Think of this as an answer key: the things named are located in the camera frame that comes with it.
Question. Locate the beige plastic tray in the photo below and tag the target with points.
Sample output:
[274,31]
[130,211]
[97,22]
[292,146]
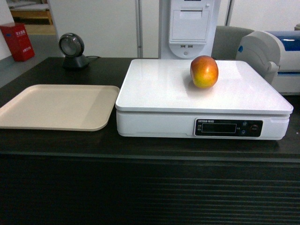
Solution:
[60,107]

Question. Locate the black barcode scanner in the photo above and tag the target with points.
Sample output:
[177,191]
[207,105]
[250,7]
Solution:
[72,46]

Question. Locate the white checkout scale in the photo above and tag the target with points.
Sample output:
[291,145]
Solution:
[159,99]

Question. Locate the white receipt printer terminal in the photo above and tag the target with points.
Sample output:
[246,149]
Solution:
[187,28]

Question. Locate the white blue label printer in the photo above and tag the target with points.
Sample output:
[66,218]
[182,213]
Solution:
[275,55]

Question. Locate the dark red yellow mango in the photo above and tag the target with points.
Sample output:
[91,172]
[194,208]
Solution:
[204,72]

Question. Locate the wooden pallet bench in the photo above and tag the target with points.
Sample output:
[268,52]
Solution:
[34,11]

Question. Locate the red fire extinguisher box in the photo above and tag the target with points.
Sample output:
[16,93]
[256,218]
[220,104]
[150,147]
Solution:
[18,41]

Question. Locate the grey chair back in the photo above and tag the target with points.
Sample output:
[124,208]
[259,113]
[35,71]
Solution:
[227,41]

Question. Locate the black checkout counter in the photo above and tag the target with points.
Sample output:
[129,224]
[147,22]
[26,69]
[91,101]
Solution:
[102,178]

